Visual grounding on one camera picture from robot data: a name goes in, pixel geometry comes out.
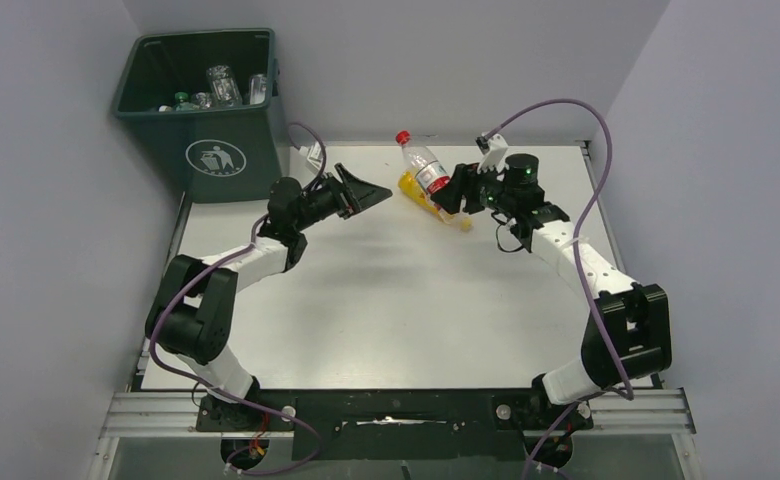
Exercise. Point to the red label bottle red cap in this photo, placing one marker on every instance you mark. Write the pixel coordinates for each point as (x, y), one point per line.
(423, 164)

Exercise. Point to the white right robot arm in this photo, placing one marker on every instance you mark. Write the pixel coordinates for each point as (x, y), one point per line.
(628, 333)

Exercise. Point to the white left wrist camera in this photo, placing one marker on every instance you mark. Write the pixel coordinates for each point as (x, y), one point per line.
(313, 157)

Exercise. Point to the clear unlabelled bottle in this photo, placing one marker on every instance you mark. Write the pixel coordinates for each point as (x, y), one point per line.
(223, 85)

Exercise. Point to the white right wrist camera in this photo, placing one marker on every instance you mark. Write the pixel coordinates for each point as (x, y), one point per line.
(493, 149)

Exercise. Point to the dark green trash bin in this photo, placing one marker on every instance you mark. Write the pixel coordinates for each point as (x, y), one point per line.
(219, 155)

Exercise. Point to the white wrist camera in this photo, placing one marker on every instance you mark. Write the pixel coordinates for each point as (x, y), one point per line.
(313, 157)
(493, 149)

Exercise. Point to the yellow juice bottle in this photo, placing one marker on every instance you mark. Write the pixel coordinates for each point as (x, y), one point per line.
(411, 189)

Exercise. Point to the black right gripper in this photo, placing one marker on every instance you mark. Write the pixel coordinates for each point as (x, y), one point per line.
(465, 176)

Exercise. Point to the aluminium frame rail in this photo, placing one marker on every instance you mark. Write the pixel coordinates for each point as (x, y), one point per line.
(171, 414)

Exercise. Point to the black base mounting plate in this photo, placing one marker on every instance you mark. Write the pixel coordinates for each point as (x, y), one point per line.
(394, 424)

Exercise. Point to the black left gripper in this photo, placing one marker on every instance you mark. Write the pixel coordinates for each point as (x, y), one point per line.
(362, 194)

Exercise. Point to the green tinted bottle white cap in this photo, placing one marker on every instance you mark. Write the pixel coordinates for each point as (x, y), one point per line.
(181, 102)

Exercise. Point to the blue label crushed bottle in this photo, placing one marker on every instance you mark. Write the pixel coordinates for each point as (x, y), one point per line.
(203, 100)

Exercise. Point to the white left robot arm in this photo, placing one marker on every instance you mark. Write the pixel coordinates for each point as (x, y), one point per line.
(190, 321)

